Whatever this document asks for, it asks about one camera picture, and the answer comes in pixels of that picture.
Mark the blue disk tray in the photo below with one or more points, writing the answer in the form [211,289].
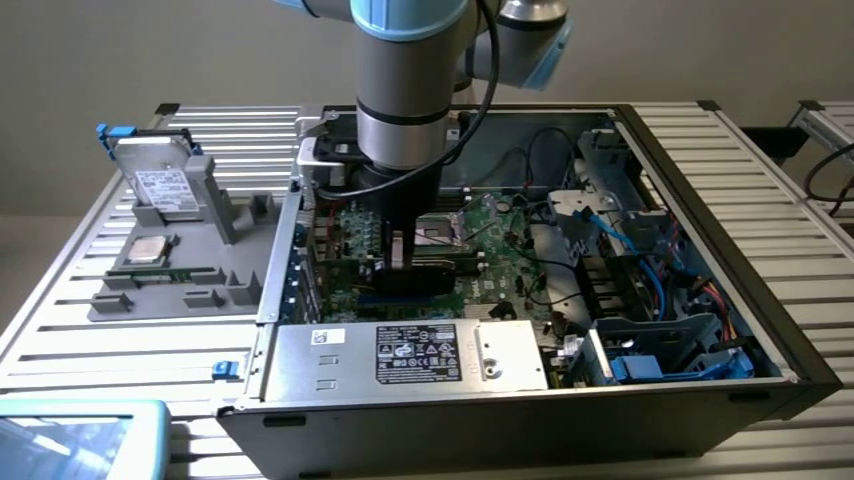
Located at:
[637,371]

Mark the green motherboard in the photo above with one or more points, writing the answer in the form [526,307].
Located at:
[501,272]

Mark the CPU socket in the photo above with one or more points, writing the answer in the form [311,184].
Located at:
[435,236]

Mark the silver hard disk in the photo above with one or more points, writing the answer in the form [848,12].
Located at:
[160,175]

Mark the silver chipset heatsink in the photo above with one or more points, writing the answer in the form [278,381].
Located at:
[483,312]

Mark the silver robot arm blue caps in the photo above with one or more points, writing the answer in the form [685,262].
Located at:
[401,75]

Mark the silver power supply unit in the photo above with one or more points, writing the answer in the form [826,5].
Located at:
[401,360]

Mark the small blue clip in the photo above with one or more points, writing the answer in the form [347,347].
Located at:
[223,370]

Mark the silver CPU chip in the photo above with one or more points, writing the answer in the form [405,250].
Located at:
[148,248]

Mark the black case fan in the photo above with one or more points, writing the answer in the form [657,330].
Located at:
[337,146]

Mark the black graphics card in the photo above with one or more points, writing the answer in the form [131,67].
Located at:
[414,281]

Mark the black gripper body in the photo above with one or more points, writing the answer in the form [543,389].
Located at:
[401,200]

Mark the green RAM stick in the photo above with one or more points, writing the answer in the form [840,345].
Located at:
[167,275]

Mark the grey parts rack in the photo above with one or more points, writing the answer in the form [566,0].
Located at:
[174,295]

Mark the teach pendant blue rim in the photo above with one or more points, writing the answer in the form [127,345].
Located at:
[67,440]

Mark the blue bay latch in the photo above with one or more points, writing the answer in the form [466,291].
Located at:
[741,362]

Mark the black slotted air duct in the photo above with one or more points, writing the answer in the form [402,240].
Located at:
[603,290]

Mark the grey metal drive cage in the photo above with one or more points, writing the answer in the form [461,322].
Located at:
[601,200]

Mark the grey disk bay bracket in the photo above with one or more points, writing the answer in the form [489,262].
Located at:
[668,335]

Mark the blue disk caddy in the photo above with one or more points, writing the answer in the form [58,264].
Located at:
[115,133]

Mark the black open PC case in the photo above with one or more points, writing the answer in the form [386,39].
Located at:
[467,435]

